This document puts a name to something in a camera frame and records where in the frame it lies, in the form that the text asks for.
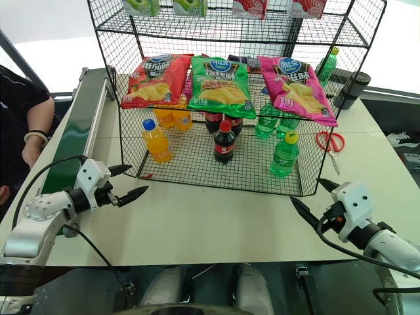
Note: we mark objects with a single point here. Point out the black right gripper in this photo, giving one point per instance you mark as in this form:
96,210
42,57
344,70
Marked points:
333,220

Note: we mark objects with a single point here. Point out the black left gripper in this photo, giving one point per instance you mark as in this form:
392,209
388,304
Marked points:
106,196

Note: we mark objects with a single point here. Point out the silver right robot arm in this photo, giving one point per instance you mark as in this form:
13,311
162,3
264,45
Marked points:
390,246

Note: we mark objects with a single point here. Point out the person's left forearm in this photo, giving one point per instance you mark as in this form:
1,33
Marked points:
41,115

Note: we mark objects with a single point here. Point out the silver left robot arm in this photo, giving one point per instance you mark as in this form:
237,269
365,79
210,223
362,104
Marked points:
39,208

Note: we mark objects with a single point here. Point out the green conveyor belt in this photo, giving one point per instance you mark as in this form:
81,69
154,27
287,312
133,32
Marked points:
70,131

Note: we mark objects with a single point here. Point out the person's left hand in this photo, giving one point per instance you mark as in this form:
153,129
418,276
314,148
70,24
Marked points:
32,154

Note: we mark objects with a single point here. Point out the person's right hand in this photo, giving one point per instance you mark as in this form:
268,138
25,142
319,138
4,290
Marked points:
4,194

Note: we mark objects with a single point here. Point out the orange juice bottle blue cap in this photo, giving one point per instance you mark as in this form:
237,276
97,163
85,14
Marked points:
157,144

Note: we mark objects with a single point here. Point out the green soda bottle yellow cap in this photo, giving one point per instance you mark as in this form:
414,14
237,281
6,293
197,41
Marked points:
284,157

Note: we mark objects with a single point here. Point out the white sneaker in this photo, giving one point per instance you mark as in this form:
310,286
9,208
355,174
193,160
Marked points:
400,139

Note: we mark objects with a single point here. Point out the red potato chips bag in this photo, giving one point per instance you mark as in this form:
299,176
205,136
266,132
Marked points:
154,82

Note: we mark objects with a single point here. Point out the cola bottle red cap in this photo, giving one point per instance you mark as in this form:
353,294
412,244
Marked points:
223,146

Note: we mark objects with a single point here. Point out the grey rounded shape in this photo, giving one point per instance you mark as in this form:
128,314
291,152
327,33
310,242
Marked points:
164,287
254,288

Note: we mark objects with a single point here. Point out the pink snack packet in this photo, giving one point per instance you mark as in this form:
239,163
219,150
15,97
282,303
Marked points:
187,90

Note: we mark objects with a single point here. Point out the pink potato chips bag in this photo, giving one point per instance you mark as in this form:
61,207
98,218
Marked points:
295,88

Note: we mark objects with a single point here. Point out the black cylinder container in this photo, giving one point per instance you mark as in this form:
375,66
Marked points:
354,87

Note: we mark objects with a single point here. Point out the ribbed green bottle yellow cap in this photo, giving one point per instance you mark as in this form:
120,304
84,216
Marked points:
328,67

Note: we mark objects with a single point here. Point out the green potato chips bag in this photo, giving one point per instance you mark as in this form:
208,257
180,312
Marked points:
220,88

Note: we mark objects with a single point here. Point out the person in black shirt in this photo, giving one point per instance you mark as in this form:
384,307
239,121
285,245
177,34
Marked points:
16,105

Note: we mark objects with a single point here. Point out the green apple drink carton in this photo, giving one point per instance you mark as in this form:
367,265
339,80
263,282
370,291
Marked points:
141,6
190,7

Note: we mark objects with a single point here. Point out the red strawberry drink carton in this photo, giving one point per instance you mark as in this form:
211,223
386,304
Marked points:
250,8
307,8

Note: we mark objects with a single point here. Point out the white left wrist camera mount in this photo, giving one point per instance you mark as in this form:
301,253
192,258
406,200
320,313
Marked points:
92,174

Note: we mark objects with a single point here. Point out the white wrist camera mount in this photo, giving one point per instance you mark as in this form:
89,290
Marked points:
92,174
356,203

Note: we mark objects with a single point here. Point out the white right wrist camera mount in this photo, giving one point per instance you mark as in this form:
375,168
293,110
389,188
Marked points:
356,203

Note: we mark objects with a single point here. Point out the black metal bracket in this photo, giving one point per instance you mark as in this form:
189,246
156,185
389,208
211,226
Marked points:
306,288

